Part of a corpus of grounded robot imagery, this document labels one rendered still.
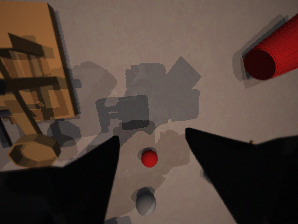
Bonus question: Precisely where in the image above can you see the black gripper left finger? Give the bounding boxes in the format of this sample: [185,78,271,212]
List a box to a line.
[0,136,120,224]

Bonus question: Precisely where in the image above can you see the dark red cylinder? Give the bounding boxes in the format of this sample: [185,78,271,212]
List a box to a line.
[244,14,298,80]

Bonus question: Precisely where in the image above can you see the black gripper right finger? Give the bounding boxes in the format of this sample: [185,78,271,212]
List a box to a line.
[185,128,298,224]

